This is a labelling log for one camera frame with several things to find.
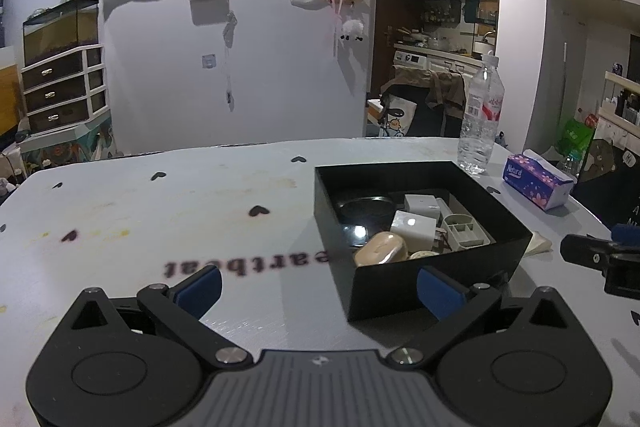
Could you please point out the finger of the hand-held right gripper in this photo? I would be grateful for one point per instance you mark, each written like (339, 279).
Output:
(627, 233)
(587, 252)

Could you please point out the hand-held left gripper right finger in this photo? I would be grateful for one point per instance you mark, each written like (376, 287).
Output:
(440, 291)

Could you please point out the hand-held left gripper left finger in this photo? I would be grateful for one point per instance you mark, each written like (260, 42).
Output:
(200, 289)

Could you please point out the black cardboard box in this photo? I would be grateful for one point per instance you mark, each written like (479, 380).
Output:
(380, 297)

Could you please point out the beige plastic compartment holder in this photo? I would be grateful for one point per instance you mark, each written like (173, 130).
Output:
(462, 234)

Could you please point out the white charging cube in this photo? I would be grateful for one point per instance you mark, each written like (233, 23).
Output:
(424, 203)
(412, 227)

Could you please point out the beige oval case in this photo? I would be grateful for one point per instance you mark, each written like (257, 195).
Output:
(380, 248)

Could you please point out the black oval case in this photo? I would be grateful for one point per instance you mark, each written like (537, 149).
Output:
(365, 209)

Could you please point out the dark printed bag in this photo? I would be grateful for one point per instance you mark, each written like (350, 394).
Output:
(610, 187)

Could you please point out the purple floral tissue pack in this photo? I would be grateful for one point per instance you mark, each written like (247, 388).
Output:
(530, 179)

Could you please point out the green plastic bag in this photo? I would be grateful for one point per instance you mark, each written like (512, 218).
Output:
(575, 139)

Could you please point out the clear water bottle red label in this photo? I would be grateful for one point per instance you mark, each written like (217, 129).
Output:
(480, 117)

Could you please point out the white cartoon tote bag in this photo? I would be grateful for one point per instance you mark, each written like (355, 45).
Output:
(397, 117)

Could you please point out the painted cabinet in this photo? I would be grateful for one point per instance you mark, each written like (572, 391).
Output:
(75, 147)

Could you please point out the chair with brown jacket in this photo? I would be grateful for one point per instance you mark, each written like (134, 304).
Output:
(440, 92)

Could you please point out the white washing machine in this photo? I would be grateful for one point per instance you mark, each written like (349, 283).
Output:
(412, 59)

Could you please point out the white drawer unit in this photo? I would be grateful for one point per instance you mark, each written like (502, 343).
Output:
(62, 89)

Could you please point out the white sheep plush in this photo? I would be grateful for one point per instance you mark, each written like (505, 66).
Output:
(351, 31)

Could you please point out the glass fish tank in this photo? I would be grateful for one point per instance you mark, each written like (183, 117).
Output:
(60, 32)

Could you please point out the pink ribbon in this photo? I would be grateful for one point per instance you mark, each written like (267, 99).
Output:
(336, 7)

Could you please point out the white wall socket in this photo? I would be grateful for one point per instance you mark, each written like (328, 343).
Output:
(209, 61)

